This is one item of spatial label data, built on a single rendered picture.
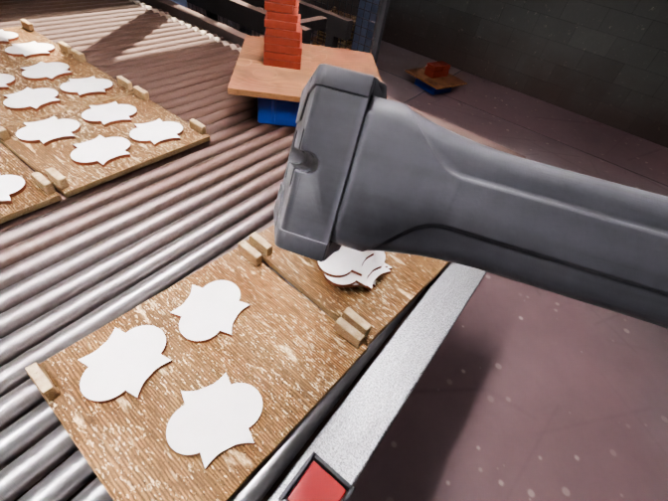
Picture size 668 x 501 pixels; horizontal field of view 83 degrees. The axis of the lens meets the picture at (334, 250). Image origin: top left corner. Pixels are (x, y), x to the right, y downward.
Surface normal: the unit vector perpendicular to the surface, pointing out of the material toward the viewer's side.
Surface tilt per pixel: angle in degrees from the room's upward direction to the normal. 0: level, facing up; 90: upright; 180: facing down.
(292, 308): 0
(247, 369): 0
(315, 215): 59
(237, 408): 0
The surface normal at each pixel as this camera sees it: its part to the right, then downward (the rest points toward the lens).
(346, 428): 0.15, -0.70
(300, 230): -0.21, 0.18
